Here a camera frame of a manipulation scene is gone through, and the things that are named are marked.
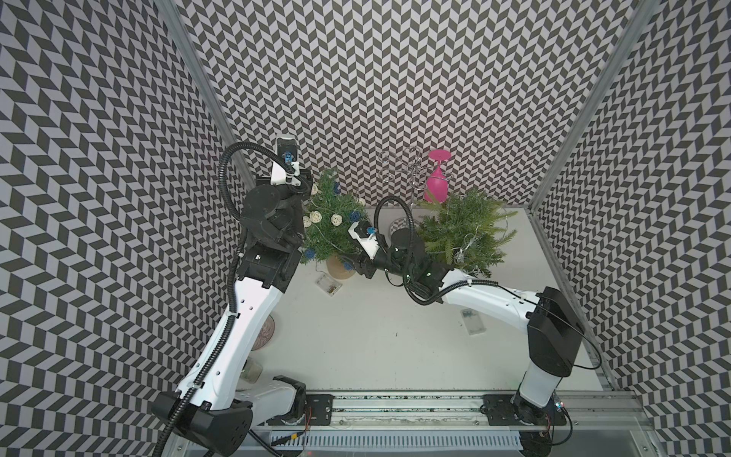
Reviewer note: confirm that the small black lidded jar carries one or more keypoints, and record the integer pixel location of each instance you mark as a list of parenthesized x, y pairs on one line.
[(251, 372)]

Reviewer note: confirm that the pink plastic wine glass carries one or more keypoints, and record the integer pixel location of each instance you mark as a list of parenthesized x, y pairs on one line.
[(436, 190)]

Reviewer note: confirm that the garland battery box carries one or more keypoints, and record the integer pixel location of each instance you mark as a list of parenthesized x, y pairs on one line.
[(328, 284)]

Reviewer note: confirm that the chrome wire glass rack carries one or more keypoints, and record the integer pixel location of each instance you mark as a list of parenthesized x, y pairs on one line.
[(401, 172)]

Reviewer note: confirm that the clear glass dish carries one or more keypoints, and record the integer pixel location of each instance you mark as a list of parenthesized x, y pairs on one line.
[(265, 335)]

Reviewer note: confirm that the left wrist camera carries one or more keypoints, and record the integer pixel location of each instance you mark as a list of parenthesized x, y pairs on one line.
[(287, 170)]

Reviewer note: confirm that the dark green small christmas tree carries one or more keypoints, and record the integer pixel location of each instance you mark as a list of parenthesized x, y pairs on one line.
[(334, 225)]

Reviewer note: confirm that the light green christmas tree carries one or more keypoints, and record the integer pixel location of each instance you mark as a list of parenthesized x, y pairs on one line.
[(465, 231)]

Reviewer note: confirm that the metal front rail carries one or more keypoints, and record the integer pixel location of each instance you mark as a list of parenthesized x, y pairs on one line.
[(394, 412)]

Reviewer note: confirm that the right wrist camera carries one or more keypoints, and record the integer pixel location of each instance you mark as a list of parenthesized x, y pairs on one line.
[(364, 234)]

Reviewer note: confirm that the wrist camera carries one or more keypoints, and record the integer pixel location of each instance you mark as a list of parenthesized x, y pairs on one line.
[(364, 234), (287, 170)]

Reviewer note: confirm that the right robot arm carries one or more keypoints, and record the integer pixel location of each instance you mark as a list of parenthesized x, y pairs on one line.
[(553, 329)]

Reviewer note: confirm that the blue and white ball garland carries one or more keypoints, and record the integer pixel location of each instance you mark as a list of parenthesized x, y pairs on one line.
[(331, 220)]

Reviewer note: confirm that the clear battery box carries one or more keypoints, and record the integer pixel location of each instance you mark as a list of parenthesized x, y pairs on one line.
[(473, 322)]

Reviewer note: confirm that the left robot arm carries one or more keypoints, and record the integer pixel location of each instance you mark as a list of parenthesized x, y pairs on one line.
[(204, 408)]

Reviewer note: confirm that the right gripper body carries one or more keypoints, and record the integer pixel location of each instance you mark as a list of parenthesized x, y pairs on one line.
[(383, 259)]

